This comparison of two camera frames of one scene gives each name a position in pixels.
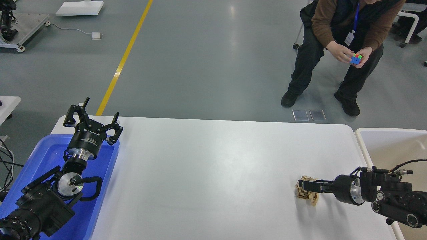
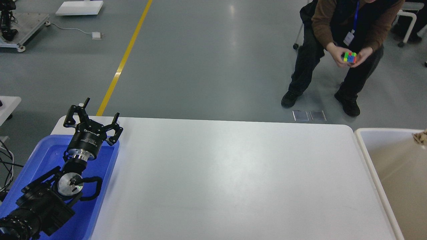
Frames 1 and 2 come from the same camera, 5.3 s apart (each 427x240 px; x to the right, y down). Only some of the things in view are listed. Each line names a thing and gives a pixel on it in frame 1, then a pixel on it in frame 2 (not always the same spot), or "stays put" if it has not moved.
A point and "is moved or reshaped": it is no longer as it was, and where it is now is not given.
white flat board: x=77 y=8 stays put
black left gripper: x=89 y=135 stays put
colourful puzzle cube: x=356 y=59 is moved or reshaped
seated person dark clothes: x=345 y=29 stays put
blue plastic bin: x=50 y=153 stays put
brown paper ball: x=302 y=193 to x=421 y=137
